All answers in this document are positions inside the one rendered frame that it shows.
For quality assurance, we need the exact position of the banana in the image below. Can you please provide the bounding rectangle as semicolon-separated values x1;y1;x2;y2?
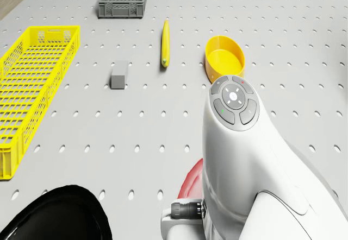
160;19;172;68

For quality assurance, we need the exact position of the yellow bowl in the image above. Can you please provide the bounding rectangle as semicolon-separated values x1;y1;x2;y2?
204;35;246;84

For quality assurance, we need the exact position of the yellow basket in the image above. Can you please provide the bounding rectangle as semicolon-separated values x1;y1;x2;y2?
0;25;82;181

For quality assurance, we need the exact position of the red plate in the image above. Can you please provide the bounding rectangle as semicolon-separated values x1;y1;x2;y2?
176;157;204;199

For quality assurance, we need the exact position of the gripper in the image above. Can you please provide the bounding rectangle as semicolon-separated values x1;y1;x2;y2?
160;198;212;240

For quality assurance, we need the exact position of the black plate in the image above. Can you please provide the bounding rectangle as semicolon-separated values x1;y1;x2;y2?
0;185;113;240

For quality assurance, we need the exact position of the grey cube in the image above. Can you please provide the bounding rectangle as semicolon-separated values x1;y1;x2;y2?
110;60;129;90

